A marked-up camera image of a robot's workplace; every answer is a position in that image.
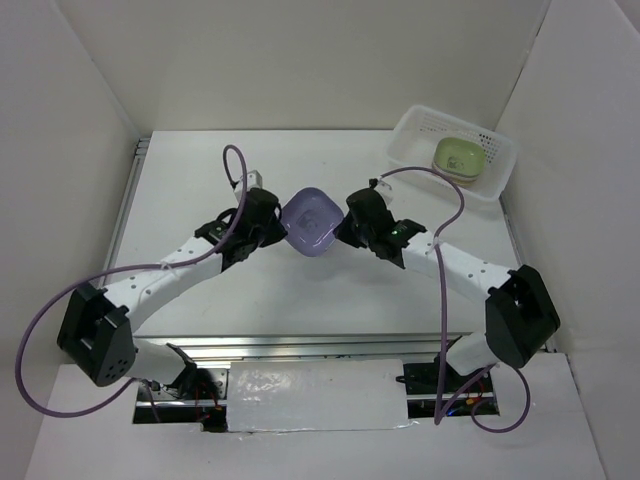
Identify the purple panda plate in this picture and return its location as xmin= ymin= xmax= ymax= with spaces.
xmin=281 ymin=187 xmax=344 ymax=257

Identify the green panda plate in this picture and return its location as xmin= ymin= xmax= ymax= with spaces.
xmin=432 ymin=137 xmax=486 ymax=184

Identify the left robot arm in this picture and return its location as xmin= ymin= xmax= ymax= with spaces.
xmin=57 ymin=188 xmax=287 ymax=399

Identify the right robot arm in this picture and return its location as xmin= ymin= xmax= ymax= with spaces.
xmin=334 ymin=188 xmax=561 ymax=392

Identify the white plastic bin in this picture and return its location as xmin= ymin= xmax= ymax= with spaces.
xmin=384 ymin=105 xmax=519 ymax=211

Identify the white foil cover sheet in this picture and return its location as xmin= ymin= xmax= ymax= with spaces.
xmin=226 ymin=359 xmax=410 ymax=433

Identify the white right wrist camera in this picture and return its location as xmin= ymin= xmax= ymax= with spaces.
xmin=369 ymin=177 xmax=394 ymax=207

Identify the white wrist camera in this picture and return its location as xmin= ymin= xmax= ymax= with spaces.
xmin=369 ymin=177 xmax=394 ymax=207
xmin=234 ymin=170 xmax=263 ymax=195

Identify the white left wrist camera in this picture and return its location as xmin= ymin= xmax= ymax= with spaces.
xmin=234 ymin=170 xmax=263 ymax=195

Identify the aluminium table edge rail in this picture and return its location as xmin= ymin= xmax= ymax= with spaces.
xmin=164 ymin=329 xmax=546 ymax=359

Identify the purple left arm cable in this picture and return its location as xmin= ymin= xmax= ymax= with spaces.
xmin=16 ymin=144 xmax=251 ymax=421

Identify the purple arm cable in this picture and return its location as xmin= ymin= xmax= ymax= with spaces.
xmin=369 ymin=167 xmax=531 ymax=432
xmin=16 ymin=144 xmax=251 ymax=421

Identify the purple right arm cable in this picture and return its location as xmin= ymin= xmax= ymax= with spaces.
xmin=369 ymin=167 xmax=531 ymax=432

